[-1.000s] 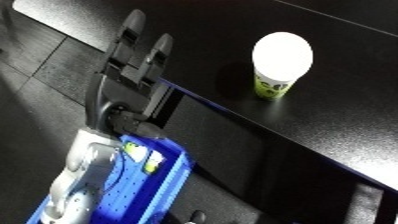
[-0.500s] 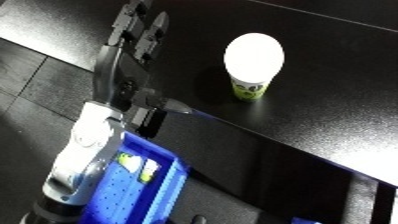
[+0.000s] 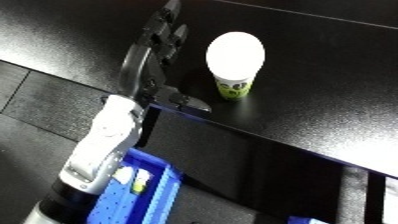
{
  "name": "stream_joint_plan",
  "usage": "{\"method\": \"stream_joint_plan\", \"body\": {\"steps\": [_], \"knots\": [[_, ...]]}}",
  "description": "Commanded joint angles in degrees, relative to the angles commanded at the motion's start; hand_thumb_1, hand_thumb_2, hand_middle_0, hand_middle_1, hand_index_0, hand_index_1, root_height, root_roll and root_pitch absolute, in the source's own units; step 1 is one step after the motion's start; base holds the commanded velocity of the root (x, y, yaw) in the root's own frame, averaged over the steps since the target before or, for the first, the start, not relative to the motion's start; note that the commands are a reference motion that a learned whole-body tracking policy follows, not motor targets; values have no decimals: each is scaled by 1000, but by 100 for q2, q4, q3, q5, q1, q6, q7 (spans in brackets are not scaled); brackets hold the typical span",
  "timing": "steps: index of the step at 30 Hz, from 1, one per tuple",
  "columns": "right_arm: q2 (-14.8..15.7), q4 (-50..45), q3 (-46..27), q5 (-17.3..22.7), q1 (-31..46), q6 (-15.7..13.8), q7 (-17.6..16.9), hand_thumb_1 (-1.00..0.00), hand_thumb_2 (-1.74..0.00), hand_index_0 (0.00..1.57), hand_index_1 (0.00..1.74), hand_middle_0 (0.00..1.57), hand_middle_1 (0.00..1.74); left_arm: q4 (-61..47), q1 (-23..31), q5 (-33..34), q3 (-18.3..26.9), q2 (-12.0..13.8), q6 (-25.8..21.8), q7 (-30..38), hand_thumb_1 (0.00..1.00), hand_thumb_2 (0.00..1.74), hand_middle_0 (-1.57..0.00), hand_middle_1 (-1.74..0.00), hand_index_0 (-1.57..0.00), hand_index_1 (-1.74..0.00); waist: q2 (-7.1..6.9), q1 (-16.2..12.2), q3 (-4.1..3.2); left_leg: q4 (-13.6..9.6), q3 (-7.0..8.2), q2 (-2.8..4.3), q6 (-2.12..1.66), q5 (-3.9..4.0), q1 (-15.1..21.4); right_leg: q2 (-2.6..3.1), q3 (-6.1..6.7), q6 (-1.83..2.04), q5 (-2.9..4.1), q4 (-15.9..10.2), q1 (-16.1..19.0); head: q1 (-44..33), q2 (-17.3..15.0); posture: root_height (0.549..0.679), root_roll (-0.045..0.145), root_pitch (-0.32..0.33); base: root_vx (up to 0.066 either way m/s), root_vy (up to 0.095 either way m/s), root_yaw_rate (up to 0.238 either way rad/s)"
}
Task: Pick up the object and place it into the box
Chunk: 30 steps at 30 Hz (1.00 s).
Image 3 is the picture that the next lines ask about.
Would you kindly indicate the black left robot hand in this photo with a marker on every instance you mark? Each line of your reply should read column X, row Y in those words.
column 142, row 73

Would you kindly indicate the pale left robot arm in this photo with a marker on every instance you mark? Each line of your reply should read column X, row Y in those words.
column 106, row 140

